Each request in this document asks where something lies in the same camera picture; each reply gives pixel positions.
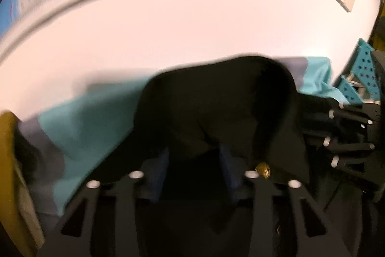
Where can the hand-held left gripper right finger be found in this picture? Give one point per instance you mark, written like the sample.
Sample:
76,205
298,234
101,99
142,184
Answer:
230,177

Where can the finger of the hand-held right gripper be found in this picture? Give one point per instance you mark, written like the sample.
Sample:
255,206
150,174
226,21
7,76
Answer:
349,115
349,151

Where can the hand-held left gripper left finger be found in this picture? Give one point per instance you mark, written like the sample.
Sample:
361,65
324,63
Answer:
158,177

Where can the black garment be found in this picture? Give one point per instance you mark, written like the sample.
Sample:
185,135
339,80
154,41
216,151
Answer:
216,100

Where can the teal perforated basket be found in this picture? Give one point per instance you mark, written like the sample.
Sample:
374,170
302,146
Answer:
365,64

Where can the teal and grey striped bedsheet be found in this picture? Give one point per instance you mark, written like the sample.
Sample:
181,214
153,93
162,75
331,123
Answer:
90,127

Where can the mustard yellow cloth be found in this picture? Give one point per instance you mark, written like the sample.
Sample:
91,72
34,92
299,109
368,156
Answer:
7,172

